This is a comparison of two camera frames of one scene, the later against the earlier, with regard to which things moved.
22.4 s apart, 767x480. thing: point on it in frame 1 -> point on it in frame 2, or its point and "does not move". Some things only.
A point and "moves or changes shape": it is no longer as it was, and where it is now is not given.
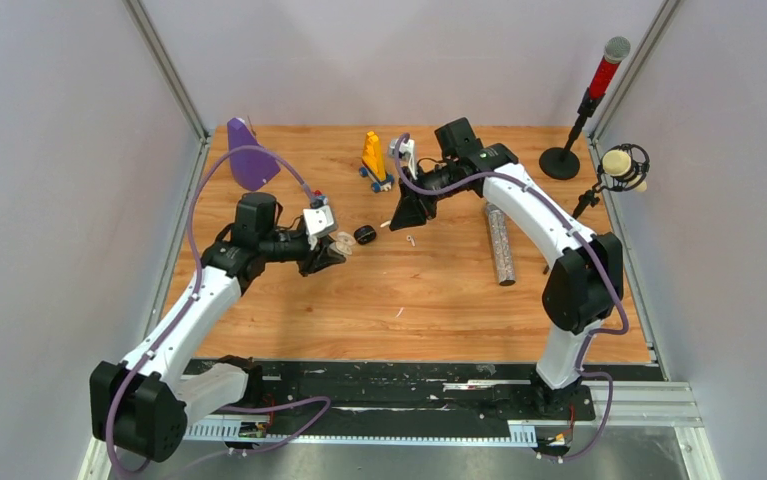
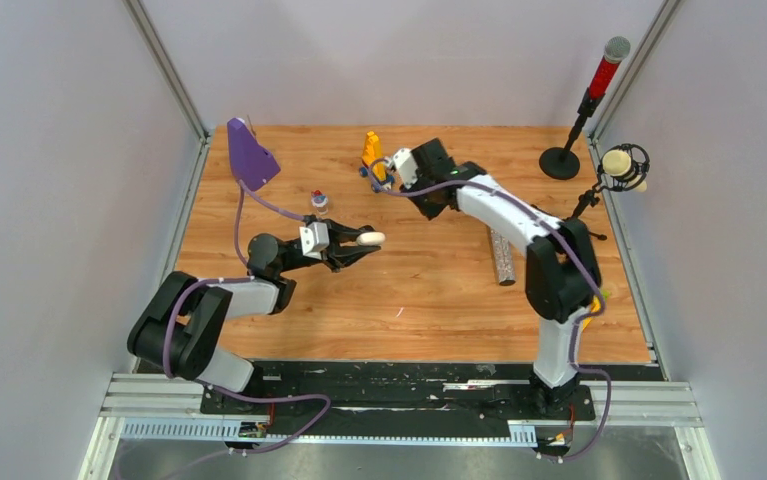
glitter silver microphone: [501, 244] does not move
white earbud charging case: [344, 242] moves or changes shape
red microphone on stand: [563, 162] does not move
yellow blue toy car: [373, 165] does not move
